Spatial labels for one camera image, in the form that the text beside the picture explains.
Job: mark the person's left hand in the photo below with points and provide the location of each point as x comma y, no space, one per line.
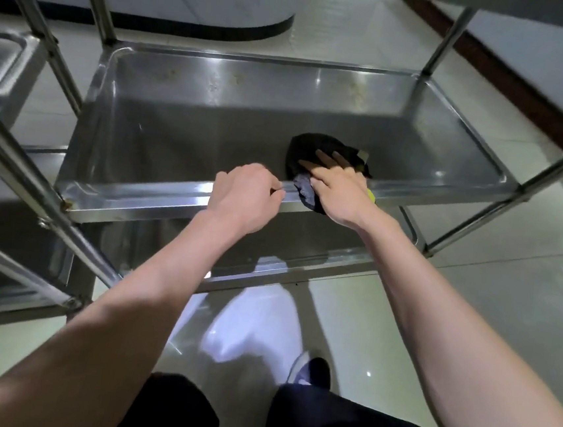
246,197

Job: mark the person's right hand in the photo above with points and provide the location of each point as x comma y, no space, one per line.
345,197

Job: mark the grey and yellow cleaning cloth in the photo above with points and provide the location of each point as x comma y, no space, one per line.
302,148

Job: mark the stainless steel trolley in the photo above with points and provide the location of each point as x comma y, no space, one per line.
44,34
13,167

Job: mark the person's right forearm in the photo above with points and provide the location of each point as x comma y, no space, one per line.
470,363

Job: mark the person's left forearm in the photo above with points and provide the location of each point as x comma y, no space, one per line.
100,342

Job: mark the dark blue sneaker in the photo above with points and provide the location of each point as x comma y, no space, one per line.
316,370

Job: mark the brown wall skirting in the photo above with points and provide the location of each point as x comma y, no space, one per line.
521,90

